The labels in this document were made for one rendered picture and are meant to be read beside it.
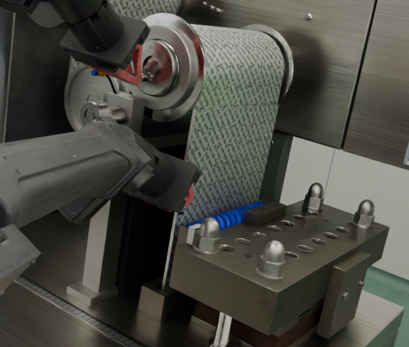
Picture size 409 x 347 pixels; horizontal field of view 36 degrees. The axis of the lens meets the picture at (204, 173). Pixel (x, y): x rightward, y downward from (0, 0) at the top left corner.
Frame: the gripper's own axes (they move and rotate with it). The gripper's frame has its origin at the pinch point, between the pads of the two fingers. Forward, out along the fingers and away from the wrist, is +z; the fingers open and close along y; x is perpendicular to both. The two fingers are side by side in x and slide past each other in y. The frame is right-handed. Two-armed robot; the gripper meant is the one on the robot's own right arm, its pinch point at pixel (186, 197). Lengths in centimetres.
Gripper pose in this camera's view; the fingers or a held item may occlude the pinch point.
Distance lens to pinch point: 90.7
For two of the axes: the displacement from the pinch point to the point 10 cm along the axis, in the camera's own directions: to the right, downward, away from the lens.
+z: 4.1, 3.4, 8.4
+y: 8.0, 3.1, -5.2
